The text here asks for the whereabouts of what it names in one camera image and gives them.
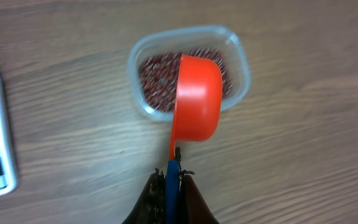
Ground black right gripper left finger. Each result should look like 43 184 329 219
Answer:
123 168 165 224

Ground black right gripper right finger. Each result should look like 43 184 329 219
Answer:
175 147 219 224

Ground orange scoop with blue handle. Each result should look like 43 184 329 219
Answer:
165 54 223 223

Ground red beans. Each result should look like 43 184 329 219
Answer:
139 48 232 112

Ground clear plastic container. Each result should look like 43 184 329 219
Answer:
127 25 252 122

